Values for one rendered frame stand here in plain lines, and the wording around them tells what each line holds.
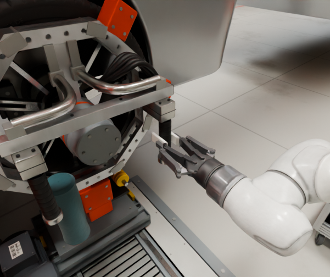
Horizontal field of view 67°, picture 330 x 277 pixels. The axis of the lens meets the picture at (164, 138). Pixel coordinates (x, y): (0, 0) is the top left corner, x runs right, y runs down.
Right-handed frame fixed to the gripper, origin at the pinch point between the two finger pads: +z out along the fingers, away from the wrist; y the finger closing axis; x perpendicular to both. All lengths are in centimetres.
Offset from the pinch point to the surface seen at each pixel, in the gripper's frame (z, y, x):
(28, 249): 21, -44, -40
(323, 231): -37, 74, -71
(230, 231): -4, 44, -83
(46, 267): 12, -41, -42
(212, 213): 10, 45, -83
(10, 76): 48, -28, 10
